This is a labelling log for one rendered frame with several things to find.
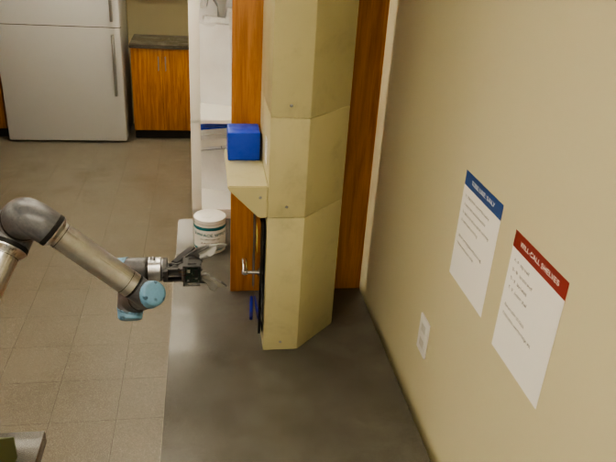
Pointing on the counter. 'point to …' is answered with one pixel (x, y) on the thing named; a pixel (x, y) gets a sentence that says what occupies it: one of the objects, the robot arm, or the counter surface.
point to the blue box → (243, 142)
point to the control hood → (248, 184)
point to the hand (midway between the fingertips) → (227, 264)
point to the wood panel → (252, 57)
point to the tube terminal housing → (301, 223)
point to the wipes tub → (209, 227)
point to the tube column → (308, 56)
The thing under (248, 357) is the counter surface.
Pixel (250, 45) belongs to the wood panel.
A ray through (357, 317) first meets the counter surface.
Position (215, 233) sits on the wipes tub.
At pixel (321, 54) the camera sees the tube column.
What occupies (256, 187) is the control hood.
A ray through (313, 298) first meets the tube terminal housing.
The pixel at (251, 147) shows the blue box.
